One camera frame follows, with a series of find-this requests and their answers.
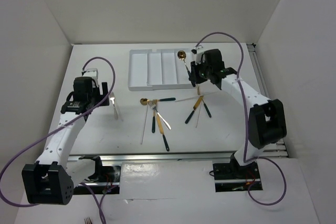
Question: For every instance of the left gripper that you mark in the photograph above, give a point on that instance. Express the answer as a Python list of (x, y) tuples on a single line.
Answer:
[(104, 93)]

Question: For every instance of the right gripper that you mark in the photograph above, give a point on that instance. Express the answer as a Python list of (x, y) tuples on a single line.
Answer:
[(193, 76)]

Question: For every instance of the gold spoon green handle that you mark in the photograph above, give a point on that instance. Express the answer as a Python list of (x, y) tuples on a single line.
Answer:
[(181, 54), (145, 101)]

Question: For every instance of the gold fork green handle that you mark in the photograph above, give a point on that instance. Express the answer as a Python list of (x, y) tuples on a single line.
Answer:
[(153, 119), (205, 105)]

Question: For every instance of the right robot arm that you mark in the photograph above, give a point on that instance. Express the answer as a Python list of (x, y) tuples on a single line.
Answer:
[(264, 118)]

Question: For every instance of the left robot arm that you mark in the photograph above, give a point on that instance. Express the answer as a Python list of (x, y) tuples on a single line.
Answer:
[(48, 180)]

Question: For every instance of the silver fork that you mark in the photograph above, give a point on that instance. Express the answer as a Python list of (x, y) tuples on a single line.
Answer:
[(154, 108), (112, 99)]

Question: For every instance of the white cutlery tray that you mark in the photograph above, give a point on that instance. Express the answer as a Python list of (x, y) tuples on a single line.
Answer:
[(159, 69)]

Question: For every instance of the copper fork tines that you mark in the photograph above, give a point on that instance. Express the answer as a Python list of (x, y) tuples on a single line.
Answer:
[(88, 220)]

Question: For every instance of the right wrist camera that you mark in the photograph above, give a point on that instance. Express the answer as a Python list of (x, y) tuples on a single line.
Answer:
[(197, 52)]

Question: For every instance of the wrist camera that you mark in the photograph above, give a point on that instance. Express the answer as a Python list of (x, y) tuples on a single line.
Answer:
[(197, 52), (92, 72)]

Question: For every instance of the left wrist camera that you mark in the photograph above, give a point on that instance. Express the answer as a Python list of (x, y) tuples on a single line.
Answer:
[(92, 72)]

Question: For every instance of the gold knife green handle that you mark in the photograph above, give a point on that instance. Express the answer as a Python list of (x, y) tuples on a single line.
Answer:
[(162, 133), (194, 109)]

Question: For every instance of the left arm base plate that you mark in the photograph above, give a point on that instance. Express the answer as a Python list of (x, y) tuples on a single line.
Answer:
[(108, 177)]

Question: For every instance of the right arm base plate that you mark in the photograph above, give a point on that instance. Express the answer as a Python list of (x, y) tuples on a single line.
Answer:
[(228, 180)]

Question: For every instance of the aluminium rail frame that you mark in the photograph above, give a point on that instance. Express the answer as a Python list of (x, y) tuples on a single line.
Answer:
[(104, 136)]

